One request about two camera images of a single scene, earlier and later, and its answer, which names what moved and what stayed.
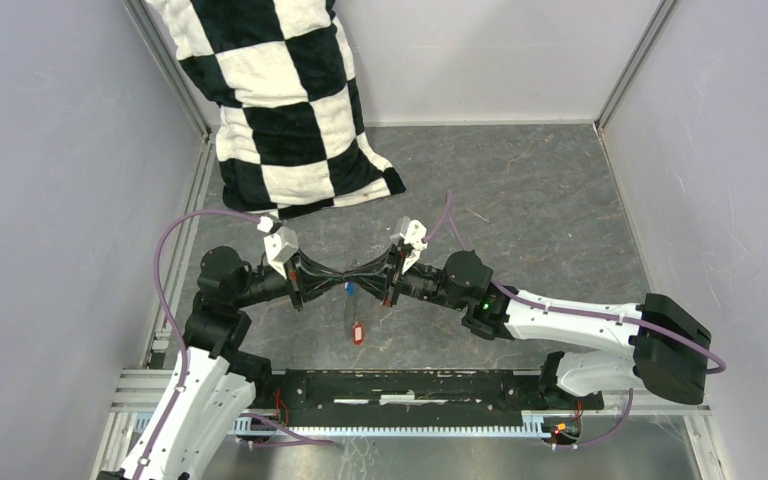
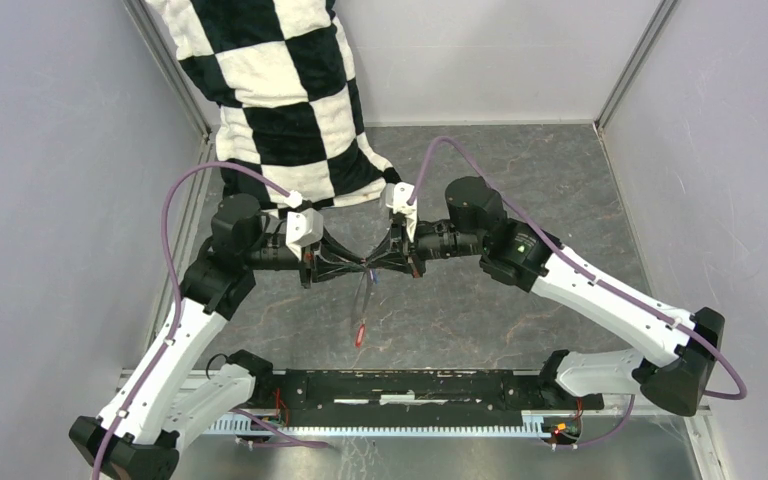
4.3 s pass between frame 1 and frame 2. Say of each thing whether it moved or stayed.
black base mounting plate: stayed
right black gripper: moved
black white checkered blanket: stayed
